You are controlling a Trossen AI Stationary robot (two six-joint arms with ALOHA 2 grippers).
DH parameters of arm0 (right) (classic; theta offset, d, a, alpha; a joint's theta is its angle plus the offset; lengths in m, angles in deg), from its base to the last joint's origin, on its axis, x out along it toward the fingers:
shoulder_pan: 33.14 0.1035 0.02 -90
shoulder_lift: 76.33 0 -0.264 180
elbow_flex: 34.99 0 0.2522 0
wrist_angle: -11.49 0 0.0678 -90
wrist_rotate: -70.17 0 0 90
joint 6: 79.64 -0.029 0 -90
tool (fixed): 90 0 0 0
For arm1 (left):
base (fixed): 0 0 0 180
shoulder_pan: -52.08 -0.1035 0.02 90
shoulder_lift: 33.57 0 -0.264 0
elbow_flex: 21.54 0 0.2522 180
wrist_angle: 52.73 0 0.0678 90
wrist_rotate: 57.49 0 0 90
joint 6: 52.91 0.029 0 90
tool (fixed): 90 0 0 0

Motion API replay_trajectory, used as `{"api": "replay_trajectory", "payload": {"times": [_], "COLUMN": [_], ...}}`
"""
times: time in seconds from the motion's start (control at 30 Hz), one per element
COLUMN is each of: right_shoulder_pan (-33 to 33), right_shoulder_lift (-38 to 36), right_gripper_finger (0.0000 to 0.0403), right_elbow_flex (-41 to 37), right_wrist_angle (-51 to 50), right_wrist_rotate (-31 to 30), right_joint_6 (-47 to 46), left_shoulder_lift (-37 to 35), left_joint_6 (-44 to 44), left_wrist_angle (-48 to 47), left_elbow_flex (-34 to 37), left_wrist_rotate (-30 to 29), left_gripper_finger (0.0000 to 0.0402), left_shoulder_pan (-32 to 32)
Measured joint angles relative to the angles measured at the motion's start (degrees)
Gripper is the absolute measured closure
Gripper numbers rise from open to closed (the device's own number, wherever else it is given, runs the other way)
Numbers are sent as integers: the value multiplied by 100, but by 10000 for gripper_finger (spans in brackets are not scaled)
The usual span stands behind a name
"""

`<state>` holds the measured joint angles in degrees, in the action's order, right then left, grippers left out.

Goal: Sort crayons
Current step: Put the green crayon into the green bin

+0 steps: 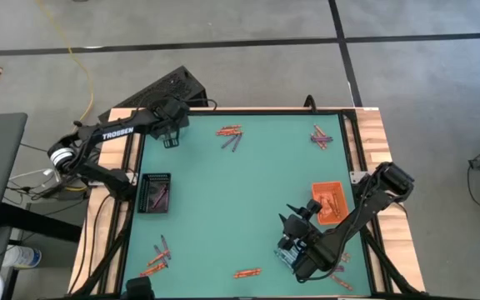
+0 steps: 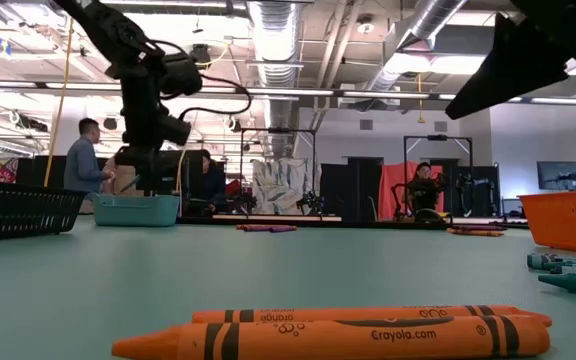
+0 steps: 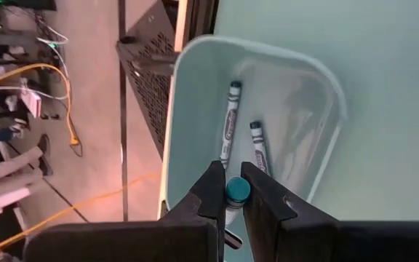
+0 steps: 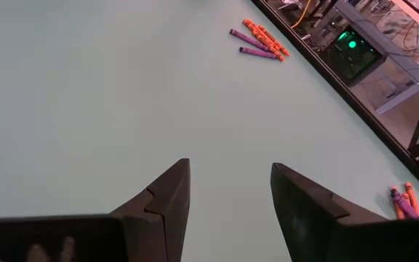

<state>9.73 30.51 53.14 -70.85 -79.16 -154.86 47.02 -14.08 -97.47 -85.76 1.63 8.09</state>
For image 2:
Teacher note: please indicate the orange mesh basket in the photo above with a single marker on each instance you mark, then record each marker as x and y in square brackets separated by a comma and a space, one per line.
[568, 222]

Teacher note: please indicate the black background robot arm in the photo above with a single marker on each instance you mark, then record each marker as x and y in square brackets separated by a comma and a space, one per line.
[310, 202]

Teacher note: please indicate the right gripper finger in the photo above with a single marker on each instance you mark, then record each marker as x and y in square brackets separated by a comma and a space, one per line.
[508, 70]

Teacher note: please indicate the leaf print cloth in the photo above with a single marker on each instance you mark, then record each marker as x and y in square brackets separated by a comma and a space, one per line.
[280, 185]

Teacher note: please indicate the orange cloth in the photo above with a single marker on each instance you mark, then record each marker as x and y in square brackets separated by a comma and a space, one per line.
[393, 185]

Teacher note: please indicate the purple crayon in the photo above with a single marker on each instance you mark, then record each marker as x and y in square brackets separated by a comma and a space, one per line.
[278, 229]
[483, 228]

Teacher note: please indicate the black partition screen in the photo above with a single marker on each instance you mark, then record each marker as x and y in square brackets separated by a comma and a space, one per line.
[353, 185]

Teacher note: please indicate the wall mounted monitor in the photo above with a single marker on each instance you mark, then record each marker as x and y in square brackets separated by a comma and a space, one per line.
[558, 175]

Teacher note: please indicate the black station frame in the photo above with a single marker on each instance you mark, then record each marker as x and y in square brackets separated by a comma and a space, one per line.
[438, 137]
[278, 130]

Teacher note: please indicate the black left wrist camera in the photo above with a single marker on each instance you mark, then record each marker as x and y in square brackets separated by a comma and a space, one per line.
[175, 130]

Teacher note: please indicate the teal plastic bin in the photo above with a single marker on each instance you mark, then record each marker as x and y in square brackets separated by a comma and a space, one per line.
[135, 211]

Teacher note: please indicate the ribbed silver air duct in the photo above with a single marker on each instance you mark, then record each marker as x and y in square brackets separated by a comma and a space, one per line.
[275, 40]

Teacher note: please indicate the ceiling light strip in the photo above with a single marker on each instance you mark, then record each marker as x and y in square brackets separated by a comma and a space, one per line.
[383, 94]

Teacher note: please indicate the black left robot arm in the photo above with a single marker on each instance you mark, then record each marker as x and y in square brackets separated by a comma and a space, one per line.
[103, 25]

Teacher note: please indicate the black mesh basket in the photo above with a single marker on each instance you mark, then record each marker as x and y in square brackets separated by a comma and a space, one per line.
[18, 212]

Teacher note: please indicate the person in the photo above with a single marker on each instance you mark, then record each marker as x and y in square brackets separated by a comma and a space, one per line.
[214, 180]
[83, 165]
[424, 192]

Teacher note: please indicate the black monitor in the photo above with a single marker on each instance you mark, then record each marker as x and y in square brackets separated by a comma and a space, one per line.
[188, 172]

